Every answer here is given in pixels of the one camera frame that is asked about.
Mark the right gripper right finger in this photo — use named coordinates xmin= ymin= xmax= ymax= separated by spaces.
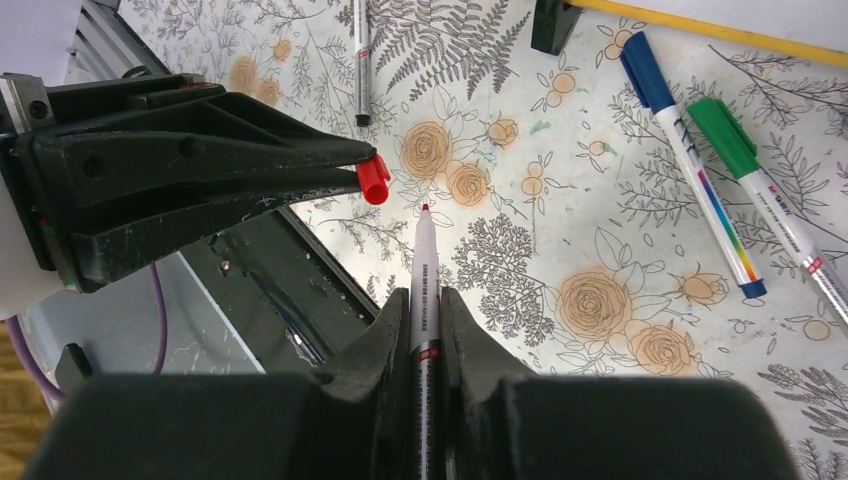
xmin=440 ymin=287 xmax=798 ymax=479

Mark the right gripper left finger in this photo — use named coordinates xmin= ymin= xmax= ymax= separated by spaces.
xmin=23 ymin=288 xmax=410 ymax=479

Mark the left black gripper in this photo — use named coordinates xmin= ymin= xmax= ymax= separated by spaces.
xmin=1 ymin=74 xmax=377 ymax=293

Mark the red whiteboard marker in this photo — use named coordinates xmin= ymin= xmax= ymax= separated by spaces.
xmin=409 ymin=204 xmax=445 ymax=479

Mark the red marker cap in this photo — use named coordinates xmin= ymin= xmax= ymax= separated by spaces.
xmin=355 ymin=154 xmax=391 ymax=206

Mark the yellow framed whiteboard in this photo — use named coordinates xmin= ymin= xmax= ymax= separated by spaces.
xmin=530 ymin=1 xmax=847 ymax=68

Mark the black whiteboard marker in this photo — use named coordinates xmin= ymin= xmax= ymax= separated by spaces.
xmin=352 ymin=0 xmax=371 ymax=128

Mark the green whiteboard marker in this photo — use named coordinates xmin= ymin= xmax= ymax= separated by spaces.
xmin=687 ymin=98 xmax=847 ymax=325

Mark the blue whiteboard marker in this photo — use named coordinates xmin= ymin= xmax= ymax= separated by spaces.
xmin=621 ymin=32 xmax=767 ymax=299

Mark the floral table mat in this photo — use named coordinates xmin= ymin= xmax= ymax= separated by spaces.
xmin=119 ymin=1 xmax=847 ymax=479

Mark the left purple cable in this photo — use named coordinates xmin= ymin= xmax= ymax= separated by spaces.
xmin=5 ymin=261 xmax=170 ymax=402

